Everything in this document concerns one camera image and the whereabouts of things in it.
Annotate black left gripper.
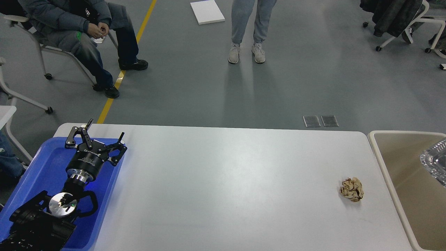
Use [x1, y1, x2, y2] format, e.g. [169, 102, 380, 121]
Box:
[65, 119, 128, 183]

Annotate aluminium foil tray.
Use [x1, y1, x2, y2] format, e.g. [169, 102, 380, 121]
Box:
[420, 138, 446, 187]

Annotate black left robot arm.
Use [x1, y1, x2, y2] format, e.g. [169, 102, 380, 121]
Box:
[1, 121, 127, 251]

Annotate blue plastic tray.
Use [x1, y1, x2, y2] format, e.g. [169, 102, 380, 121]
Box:
[0, 137, 123, 251]

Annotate white chair at left edge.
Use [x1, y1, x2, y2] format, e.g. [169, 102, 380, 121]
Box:
[0, 69, 54, 114]

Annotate person in jeans left edge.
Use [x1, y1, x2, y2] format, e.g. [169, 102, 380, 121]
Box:
[0, 132, 26, 183]

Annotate white table at left edge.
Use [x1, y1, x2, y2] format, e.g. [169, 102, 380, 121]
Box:
[0, 106, 32, 164]

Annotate seated person grey jacket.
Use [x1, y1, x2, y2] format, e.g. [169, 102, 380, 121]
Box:
[19, 0, 148, 98]

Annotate white chair under person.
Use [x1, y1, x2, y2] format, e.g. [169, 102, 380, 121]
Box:
[3, 15, 102, 92]

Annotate white flat board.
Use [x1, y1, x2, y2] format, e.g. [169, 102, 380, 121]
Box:
[190, 0, 225, 24]

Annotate standing person grey trousers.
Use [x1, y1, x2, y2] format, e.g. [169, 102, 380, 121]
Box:
[228, 0, 278, 64]

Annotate left floor metal plate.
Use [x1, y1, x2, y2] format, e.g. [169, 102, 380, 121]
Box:
[303, 115, 321, 128]

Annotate floor metal plate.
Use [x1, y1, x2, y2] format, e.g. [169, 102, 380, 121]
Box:
[321, 115, 339, 127]
[303, 115, 321, 128]

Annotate right floor metal plate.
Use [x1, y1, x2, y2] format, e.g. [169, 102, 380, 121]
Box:
[321, 115, 339, 127]

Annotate crumpled brown paper ball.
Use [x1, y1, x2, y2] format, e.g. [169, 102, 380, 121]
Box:
[339, 177, 364, 202]

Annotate white chair with dark coat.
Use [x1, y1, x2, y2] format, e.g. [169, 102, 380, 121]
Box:
[362, 0, 446, 53]

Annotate dark coat on chair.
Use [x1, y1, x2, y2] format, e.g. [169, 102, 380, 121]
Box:
[360, 0, 422, 38]

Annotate beige plastic bin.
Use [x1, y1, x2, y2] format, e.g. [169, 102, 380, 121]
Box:
[368, 130, 446, 251]

